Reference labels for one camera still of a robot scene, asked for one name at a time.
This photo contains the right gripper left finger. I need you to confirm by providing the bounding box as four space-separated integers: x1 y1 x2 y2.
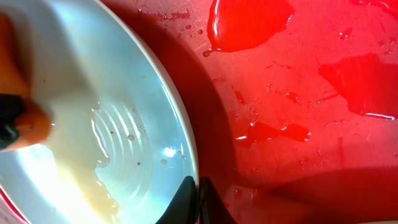
156 176 197 224

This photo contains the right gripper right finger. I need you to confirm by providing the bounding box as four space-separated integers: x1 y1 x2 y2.
199 177 237 224

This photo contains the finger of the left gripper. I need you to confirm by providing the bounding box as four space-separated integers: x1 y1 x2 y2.
1 94 24 150

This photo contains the teal orange sponge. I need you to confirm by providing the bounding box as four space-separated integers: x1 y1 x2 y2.
0 12 53 153

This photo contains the white plate top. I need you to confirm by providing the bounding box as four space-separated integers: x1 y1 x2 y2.
1 1 198 223

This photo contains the red plastic tray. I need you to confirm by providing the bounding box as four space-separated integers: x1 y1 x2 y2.
0 0 398 224

